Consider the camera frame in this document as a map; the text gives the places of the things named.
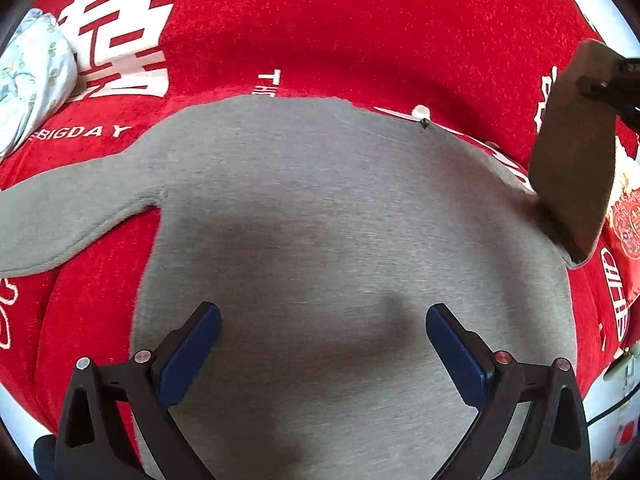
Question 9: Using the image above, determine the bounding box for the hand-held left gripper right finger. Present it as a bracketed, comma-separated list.
[425, 303, 592, 480]

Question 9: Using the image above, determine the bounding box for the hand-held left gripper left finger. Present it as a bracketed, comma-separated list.
[54, 301, 222, 480]

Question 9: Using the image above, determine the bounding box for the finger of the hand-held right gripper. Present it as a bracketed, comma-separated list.
[576, 74, 620, 107]

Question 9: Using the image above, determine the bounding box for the grey sweater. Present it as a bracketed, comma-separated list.
[0, 40, 621, 480]

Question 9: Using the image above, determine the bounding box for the cream fuzzy object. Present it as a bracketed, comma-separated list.
[612, 135, 637, 192]

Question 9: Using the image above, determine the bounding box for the red patterned cloth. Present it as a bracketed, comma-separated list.
[602, 187, 640, 306]

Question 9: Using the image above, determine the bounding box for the pale green plastic object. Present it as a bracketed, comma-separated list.
[604, 342, 640, 382]

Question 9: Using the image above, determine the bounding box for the dark blue cloth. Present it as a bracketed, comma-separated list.
[34, 434, 58, 480]

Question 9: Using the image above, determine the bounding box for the red printed blanket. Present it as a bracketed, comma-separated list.
[0, 0, 640, 441]

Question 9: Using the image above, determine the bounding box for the white floral cloth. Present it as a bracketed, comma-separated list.
[0, 8, 78, 157]

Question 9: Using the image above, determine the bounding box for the thin black cable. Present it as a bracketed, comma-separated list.
[587, 394, 639, 427]

